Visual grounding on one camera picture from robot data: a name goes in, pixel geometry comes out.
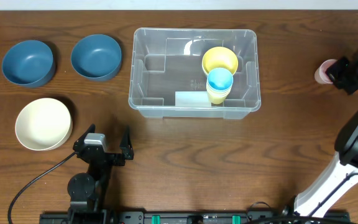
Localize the yellow cup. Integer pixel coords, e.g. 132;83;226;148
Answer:
206;84;231;105

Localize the dark blue bowl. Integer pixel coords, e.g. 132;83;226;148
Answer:
70;34;122;82
2;40;56;88

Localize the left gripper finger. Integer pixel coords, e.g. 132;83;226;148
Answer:
73;124;96;152
119;126;134;160

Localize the clear plastic storage bin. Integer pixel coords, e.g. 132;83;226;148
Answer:
129;27;262;119

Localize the cream large bowl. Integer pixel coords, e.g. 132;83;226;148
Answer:
15;98;73;151

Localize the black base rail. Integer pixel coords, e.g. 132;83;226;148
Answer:
39;210;352;224

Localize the yellow small bowl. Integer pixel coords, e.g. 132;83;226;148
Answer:
201;47;239;76

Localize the pink cup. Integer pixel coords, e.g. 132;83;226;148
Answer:
314;59;337;85

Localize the light blue cup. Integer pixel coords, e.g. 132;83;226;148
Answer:
207;68;234;91

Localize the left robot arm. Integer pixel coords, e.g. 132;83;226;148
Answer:
67;124;134;212

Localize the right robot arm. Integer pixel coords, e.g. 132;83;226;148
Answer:
294;111;358;218

